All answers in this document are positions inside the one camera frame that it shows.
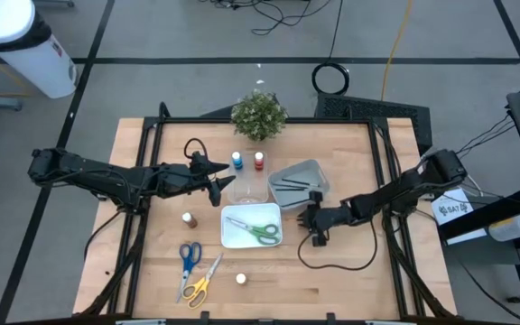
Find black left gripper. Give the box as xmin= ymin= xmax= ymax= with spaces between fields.
xmin=153 ymin=152 xmax=237 ymax=208

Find blue-handled scissors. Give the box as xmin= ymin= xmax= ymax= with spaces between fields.
xmin=176 ymin=241 xmax=203 ymax=304

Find yellow cable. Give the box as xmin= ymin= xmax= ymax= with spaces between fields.
xmin=380 ymin=0 xmax=414 ymax=101

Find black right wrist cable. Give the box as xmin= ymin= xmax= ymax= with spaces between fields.
xmin=296 ymin=217 xmax=379 ymax=273

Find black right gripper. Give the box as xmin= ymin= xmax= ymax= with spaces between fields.
xmin=296 ymin=190 xmax=355 ymax=248

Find coiled black cable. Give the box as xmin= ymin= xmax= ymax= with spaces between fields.
xmin=311 ymin=0 xmax=350 ymax=96

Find translucent plastic container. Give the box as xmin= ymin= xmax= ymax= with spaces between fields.
xmin=487 ymin=212 xmax=520 ymax=243

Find yellow-handled scissors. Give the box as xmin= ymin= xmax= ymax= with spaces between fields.
xmin=181 ymin=252 xmax=225 ymax=311

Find black perforated panel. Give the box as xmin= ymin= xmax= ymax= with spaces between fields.
xmin=313 ymin=92 xmax=433 ymax=157

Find artificial green potted plant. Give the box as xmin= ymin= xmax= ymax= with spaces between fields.
xmin=230 ymin=88 xmax=288 ymax=142

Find white trash bin black liner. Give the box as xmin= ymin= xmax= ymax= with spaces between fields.
xmin=0 ymin=0 xmax=79 ymax=99

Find white paper label sheet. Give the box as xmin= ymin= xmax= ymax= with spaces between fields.
xmin=430 ymin=188 xmax=474 ymax=226

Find grey plastic bin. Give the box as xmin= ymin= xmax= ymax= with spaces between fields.
xmin=267 ymin=158 xmax=331 ymax=212

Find tangled black floor cables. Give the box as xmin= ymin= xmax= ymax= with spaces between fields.
xmin=196 ymin=0 xmax=333 ymax=36

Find white plastic bin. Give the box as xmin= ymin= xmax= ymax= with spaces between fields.
xmin=220 ymin=202 xmax=283 ymax=250

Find green-handled scissors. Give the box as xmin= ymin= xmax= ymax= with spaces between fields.
xmin=225 ymin=215 xmax=282 ymax=246

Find clear plastic bin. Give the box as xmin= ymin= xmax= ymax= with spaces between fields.
xmin=227 ymin=151 xmax=270 ymax=205

